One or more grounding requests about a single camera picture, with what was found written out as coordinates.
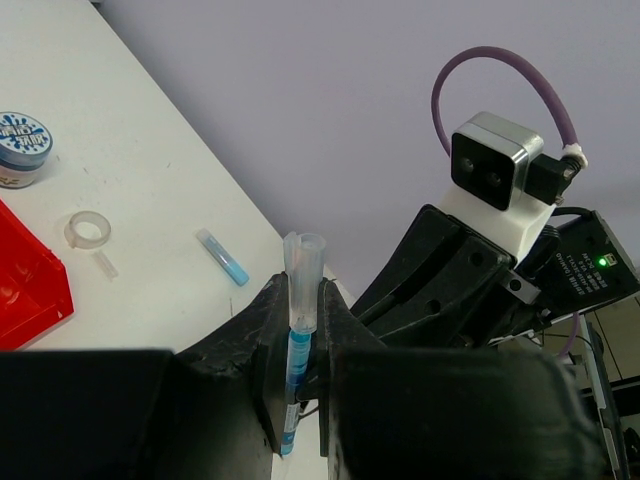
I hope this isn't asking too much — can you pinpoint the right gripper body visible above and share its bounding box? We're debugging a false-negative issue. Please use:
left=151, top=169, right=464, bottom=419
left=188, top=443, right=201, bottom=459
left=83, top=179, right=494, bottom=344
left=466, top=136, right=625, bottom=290
left=351, top=205, right=560, bottom=348

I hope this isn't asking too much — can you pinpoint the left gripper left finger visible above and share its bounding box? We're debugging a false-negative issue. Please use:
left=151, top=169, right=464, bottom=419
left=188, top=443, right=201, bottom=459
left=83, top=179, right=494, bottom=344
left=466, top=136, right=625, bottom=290
left=1, top=274, right=287, bottom=479

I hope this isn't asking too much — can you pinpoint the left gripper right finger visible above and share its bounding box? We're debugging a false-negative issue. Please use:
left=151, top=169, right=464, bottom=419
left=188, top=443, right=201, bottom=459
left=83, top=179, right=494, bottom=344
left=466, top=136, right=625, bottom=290
left=317, top=280, right=605, bottom=479

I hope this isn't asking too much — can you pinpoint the blue pen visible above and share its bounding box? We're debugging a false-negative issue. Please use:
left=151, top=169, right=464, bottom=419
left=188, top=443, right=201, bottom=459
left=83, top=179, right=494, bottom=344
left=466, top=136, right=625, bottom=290
left=280, top=329, right=313, bottom=457

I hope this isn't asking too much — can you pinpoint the clear pen cap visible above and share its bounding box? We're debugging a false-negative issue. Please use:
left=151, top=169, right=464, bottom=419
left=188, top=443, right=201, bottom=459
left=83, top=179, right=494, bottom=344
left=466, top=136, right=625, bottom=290
left=92, top=251, right=119, bottom=281
left=283, top=232, right=326, bottom=334

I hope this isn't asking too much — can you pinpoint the blue highlighter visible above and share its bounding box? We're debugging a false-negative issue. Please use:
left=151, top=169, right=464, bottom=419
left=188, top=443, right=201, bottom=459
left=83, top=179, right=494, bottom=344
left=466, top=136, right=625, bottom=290
left=196, top=229, right=249, bottom=286

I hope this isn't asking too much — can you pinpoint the red four-compartment tray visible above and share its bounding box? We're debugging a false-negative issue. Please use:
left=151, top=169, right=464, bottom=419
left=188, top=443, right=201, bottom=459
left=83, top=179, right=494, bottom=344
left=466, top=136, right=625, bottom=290
left=0, top=204, right=74, bottom=350

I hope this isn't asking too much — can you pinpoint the clear tape roll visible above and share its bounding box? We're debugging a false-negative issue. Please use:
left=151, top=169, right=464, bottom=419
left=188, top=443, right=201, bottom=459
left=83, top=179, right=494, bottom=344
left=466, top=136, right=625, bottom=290
left=63, top=211, right=112, bottom=250

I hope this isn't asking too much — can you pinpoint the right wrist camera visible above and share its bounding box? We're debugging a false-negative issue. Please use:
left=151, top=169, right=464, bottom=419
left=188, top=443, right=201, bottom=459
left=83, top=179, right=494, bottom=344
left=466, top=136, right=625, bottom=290
left=438, top=112, right=588, bottom=264

